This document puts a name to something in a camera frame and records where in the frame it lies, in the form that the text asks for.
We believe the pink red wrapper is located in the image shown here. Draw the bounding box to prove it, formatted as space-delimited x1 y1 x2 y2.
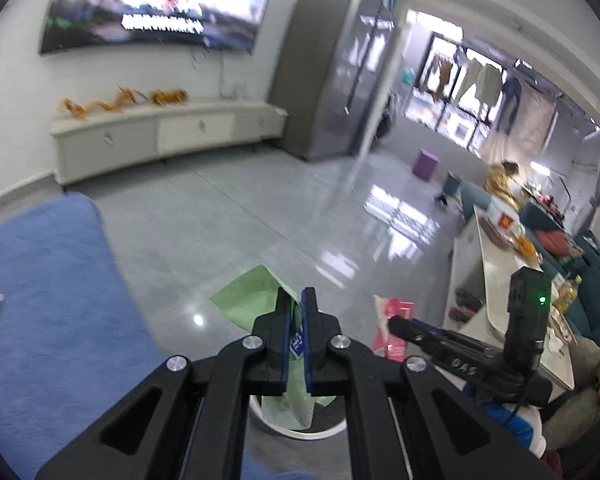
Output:
371 294 416 362

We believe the green paper wrapper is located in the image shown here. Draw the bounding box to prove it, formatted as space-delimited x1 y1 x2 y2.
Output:
211 264 335 408

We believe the white round trash bin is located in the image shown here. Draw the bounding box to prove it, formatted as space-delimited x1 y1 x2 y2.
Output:
249 396 347 442

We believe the white coffee table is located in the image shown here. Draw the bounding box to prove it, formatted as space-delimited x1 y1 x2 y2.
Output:
442 204 577 392

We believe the teal sofa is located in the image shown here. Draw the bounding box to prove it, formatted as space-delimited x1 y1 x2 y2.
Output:
519 200 600 346

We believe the blue shaggy rug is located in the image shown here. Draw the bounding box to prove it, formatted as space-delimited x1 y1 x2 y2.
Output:
0 193 292 480

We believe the seated person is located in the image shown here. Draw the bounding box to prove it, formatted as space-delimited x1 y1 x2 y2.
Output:
483 160 520 211

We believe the purple stool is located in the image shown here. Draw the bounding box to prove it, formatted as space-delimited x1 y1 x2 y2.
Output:
412 150 440 181

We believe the white TV cabinet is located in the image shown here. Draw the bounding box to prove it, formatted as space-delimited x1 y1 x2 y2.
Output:
50 98 288 186

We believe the golden dragon ornament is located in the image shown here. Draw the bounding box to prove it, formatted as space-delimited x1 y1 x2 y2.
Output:
58 87 188 120

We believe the grey refrigerator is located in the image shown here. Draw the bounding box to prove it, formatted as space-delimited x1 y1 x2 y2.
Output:
268 0 394 162

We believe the black camera box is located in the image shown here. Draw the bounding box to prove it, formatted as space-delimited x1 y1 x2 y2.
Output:
503 266 552 376

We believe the wall-mounted television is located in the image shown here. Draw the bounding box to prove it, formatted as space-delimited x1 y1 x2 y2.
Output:
40 0 268 54

